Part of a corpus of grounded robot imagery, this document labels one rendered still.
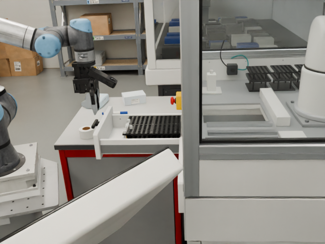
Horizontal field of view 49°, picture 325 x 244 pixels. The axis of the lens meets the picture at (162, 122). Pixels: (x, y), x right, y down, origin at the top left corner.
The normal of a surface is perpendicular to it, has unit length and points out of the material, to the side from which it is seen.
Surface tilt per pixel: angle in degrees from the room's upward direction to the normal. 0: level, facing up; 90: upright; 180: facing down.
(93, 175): 90
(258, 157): 90
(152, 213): 90
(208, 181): 90
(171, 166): 40
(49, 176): 0
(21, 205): 0
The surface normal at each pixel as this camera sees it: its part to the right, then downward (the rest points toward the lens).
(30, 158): -0.04, -0.91
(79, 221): 0.44, -0.54
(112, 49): -0.07, 0.40
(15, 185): 0.27, 0.38
